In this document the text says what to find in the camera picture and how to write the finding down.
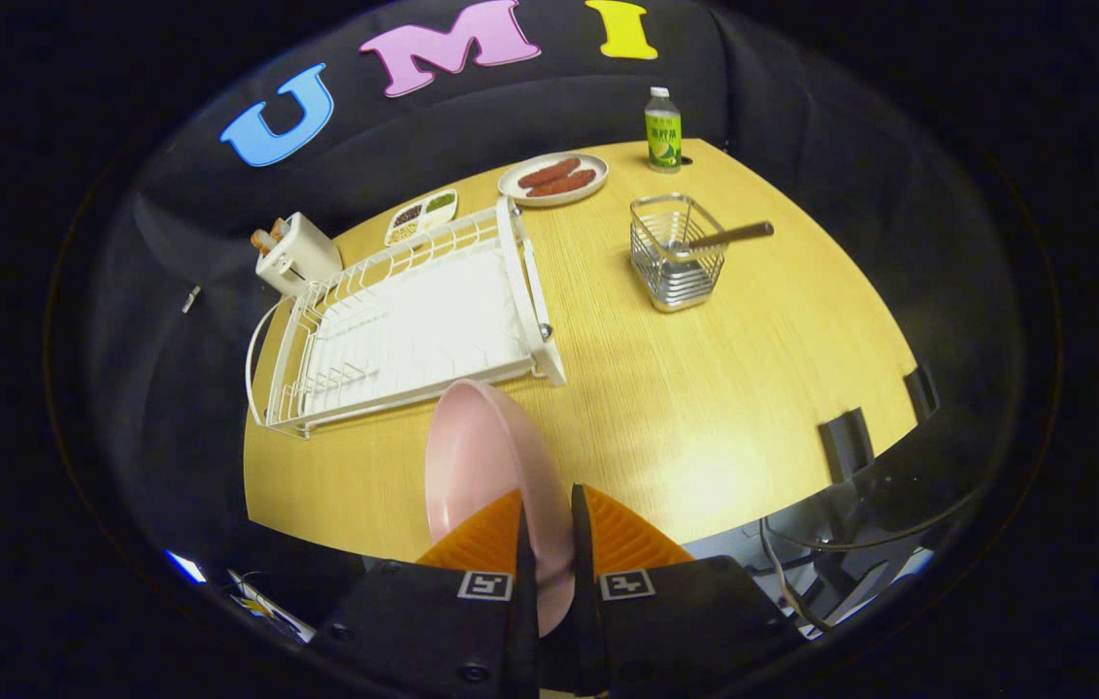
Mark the brown sausage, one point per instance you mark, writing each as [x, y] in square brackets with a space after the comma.
[564, 183]
[549, 173]

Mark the green label drink bottle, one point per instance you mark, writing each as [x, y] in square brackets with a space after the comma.
[663, 136]

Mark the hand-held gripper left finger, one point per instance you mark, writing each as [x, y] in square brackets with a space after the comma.
[527, 621]

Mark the pink plate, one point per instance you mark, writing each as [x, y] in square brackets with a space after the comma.
[482, 456]

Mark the white sectioned dish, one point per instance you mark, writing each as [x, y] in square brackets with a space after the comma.
[421, 216]

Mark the black backdrop cloth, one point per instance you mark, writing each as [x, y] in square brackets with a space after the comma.
[511, 107]

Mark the silver cloth clip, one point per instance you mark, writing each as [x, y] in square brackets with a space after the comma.
[191, 298]

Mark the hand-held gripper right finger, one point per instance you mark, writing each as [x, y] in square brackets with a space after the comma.
[583, 602]

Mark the white plate with sausages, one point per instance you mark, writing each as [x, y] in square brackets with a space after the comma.
[511, 184]

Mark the black table clamp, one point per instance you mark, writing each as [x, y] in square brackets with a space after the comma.
[920, 391]
[846, 445]

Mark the white toaster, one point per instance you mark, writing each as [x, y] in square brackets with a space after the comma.
[307, 257]

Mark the toast slice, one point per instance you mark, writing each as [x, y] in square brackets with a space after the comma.
[263, 243]
[279, 229]

